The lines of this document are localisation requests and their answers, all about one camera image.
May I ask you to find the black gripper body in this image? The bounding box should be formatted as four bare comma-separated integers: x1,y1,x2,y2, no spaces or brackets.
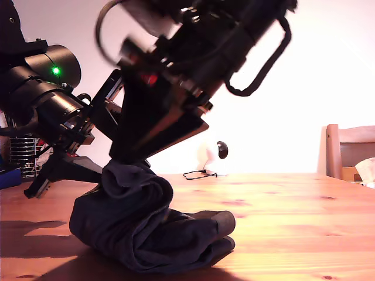
23,69,123,199

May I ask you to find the dark grey underwear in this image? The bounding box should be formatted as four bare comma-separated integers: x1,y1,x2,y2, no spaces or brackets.
69,159,237,275

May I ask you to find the white paper packet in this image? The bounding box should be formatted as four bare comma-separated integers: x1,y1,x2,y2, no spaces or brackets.
35,140,55,174

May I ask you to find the blue box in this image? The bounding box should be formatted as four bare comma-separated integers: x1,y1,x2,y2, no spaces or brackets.
0,169,22,190

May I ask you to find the brown wooden chair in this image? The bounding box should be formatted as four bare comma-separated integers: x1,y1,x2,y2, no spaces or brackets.
318,124,375,182

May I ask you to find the brown cardboard box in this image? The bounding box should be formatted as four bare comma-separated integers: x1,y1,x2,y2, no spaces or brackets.
341,166,362,182

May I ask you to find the white tissue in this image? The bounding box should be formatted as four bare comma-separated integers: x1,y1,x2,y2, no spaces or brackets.
354,157,375,184

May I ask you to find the patterned tissue box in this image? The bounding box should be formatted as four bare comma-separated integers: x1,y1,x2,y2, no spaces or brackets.
348,180,375,190

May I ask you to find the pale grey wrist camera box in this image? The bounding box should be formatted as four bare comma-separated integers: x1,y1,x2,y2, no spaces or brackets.
76,92,94,108
120,0,183,38

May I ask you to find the white round security camera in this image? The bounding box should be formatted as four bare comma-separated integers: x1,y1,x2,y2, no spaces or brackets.
202,140,230,177

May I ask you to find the thick braided black cable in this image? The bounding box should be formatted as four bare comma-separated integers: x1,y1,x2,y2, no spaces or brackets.
224,16,292,97
0,115,40,138

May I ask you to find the chrome wire utensil holder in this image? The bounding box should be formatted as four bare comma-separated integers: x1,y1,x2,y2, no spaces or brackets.
8,136,53,179

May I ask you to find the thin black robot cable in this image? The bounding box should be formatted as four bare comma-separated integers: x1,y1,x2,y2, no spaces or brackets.
95,0,125,66

